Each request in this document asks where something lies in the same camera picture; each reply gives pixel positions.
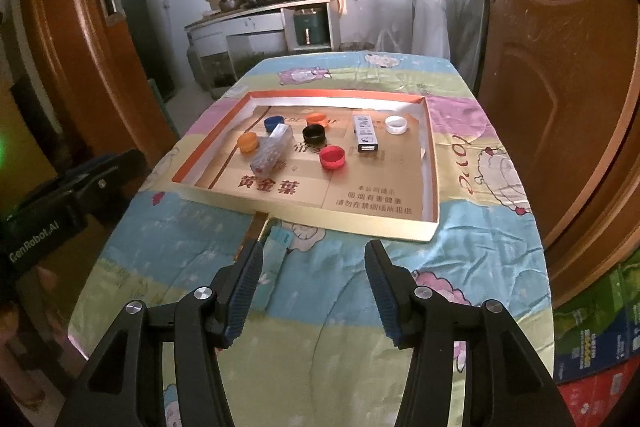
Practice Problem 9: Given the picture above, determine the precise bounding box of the white kitchen counter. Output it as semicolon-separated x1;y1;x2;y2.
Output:
184;0;343;62

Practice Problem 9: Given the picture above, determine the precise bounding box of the patterned clear cylinder tube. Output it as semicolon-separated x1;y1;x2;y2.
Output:
249;123;292;178

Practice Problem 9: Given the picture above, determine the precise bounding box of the shallow cardboard tray box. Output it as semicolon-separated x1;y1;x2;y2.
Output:
171;90;441;244

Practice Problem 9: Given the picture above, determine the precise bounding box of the red carton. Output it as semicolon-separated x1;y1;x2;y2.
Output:
555;369;636;427

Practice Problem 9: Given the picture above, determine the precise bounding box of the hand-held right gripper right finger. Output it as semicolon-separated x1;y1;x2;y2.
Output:
364;239;577;427

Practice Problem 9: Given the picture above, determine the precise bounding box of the pale green box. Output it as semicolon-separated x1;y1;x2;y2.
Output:
259;227;294;314

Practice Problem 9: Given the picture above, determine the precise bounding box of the blue printed carton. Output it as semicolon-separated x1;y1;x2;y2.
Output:
552;312;632;385

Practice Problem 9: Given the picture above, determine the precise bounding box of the green printed carton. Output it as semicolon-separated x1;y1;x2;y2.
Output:
552;257;640;355

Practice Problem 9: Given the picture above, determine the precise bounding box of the dark green cabinet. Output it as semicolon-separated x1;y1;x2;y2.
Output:
117;0;177;100

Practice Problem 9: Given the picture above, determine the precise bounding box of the white rectangular small box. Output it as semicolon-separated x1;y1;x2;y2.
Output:
352;114;380;156

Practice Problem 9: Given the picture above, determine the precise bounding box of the red plastic cap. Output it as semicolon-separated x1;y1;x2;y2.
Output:
319;145;348;172

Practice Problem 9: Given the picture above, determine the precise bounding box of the green kitchen appliance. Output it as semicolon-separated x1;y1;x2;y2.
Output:
293;9;329;48

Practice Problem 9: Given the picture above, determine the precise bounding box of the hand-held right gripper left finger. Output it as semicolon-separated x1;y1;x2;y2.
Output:
54;238;264;427

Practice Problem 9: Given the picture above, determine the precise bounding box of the brown wooden door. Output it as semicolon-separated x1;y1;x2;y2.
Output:
477;0;640;250

